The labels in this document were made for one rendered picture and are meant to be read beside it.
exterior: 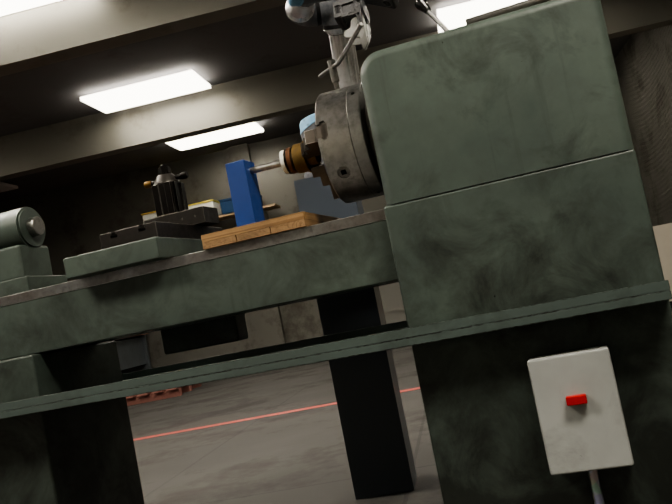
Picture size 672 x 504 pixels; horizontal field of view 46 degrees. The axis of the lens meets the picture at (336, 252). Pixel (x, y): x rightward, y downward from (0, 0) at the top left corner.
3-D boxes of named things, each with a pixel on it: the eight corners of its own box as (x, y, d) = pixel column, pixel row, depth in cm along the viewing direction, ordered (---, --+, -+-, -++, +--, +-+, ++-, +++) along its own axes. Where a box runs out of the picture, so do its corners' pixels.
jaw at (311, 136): (340, 134, 221) (326, 121, 210) (343, 151, 220) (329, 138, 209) (303, 144, 224) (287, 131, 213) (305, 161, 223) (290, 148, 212)
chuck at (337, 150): (389, 195, 238) (365, 91, 237) (364, 197, 207) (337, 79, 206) (360, 202, 240) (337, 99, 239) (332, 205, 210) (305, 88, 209)
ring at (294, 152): (319, 140, 231) (290, 147, 233) (309, 135, 222) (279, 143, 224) (326, 171, 230) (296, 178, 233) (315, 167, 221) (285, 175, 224)
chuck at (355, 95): (400, 192, 237) (377, 88, 236) (377, 194, 206) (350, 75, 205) (389, 195, 238) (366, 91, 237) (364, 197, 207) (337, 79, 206)
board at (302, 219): (344, 231, 242) (341, 218, 242) (305, 226, 208) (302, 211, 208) (254, 251, 251) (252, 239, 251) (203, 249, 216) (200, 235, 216)
